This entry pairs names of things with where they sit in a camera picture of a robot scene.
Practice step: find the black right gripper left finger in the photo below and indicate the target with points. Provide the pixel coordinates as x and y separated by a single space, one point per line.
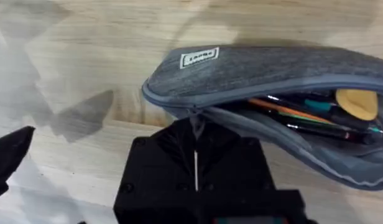
163 165

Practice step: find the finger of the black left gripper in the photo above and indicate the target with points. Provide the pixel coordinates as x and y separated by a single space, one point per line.
9 155

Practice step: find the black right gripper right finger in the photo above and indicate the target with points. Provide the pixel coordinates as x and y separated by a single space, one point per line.
232 165

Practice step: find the grey fabric zip bag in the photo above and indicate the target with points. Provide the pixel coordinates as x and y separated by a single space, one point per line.
241 74

